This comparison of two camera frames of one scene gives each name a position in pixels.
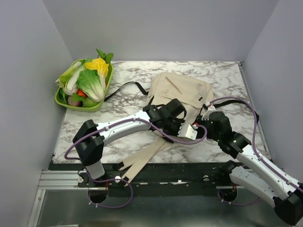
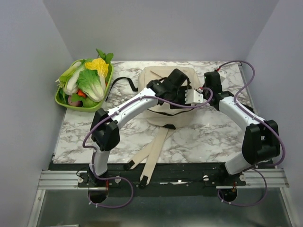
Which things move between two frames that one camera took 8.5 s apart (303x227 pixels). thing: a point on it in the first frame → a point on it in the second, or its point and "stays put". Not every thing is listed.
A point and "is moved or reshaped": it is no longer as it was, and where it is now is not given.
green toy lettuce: x=89 y=82 stays put
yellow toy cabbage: x=99 y=65 stays put
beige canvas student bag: x=190 y=94 is moved or reshaped
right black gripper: x=200 y=122 → x=204 y=95
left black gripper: x=179 y=124 → x=182 y=89
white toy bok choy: x=68 y=80 stays put
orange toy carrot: x=81 y=92 stays put
